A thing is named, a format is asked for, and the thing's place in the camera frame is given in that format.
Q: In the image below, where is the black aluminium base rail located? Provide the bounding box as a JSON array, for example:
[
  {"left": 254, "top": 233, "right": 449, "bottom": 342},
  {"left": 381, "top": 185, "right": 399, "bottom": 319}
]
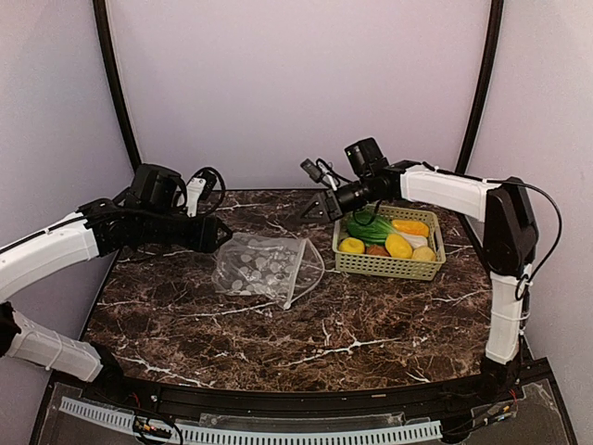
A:
[{"left": 82, "top": 375, "right": 484, "bottom": 420}]

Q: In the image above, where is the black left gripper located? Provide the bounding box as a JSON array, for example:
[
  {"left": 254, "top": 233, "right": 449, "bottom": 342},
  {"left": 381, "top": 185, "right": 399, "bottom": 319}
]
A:
[{"left": 140, "top": 209, "right": 233, "bottom": 253}]

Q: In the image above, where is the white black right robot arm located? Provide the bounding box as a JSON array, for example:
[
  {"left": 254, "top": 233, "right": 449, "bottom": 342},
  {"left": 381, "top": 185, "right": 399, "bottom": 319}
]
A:
[{"left": 299, "top": 160, "right": 538, "bottom": 402}]

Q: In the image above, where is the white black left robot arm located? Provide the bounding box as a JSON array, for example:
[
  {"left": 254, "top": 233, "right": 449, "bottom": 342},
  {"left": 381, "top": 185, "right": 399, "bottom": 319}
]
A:
[{"left": 1, "top": 163, "right": 233, "bottom": 404}]

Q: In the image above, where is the beige plastic basket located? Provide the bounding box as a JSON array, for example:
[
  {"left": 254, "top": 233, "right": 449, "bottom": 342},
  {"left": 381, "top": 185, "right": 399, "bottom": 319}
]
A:
[{"left": 333, "top": 205, "right": 446, "bottom": 281}]

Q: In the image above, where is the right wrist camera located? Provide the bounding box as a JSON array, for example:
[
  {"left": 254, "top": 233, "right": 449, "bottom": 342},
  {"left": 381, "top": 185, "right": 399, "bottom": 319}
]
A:
[{"left": 300, "top": 159, "right": 341, "bottom": 191}]

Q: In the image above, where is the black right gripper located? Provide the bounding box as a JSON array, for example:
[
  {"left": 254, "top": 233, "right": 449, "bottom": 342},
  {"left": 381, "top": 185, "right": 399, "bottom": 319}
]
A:
[{"left": 296, "top": 173, "right": 382, "bottom": 222}]

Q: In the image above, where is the right black frame post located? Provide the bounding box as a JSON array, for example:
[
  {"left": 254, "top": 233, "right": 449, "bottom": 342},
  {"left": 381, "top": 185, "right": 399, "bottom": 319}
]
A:
[{"left": 455, "top": 0, "right": 505, "bottom": 173}]

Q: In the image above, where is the yellow round bun toy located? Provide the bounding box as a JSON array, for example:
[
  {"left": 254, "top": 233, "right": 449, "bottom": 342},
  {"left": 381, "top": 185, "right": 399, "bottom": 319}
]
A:
[{"left": 338, "top": 237, "right": 366, "bottom": 255}]

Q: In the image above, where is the brown potato toy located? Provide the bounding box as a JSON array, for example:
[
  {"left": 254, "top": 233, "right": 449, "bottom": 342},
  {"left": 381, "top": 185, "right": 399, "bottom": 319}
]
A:
[{"left": 365, "top": 245, "right": 390, "bottom": 258}]

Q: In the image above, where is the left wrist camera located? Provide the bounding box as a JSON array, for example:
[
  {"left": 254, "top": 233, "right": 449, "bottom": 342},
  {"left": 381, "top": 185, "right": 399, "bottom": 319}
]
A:
[{"left": 186, "top": 167, "right": 226, "bottom": 218}]

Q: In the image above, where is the clear zip top bag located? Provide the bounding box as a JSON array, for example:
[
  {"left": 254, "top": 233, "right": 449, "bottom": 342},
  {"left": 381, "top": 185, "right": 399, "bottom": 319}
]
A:
[{"left": 212, "top": 233, "right": 325, "bottom": 310}]

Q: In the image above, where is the green bok choy toy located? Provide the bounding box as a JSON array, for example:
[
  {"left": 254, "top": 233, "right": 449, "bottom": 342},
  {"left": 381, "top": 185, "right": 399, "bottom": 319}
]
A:
[{"left": 347, "top": 211, "right": 429, "bottom": 249}]

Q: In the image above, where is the pale yellow bread toy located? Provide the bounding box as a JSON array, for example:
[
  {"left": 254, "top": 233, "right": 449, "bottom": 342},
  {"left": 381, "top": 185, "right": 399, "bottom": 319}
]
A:
[{"left": 411, "top": 246, "right": 436, "bottom": 261}]

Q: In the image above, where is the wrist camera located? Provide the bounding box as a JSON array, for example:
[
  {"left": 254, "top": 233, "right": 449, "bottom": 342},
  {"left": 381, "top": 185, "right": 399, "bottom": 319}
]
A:
[
  {"left": 186, "top": 167, "right": 226, "bottom": 218},
  {"left": 300, "top": 159, "right": 341, "bottom": 191}
]

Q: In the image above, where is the grey slotted cable duct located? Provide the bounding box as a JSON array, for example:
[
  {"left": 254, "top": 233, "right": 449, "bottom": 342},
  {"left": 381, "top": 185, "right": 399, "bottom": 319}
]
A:
[{"left": 58, "top": 396, "right": 444, "bottom": 442}]

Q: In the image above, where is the yellow lemon toy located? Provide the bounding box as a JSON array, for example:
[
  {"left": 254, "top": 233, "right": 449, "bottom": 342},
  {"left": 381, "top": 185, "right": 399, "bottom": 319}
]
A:
[{"left": 385, "top": 234, "right": 413, "bottom": 260}]

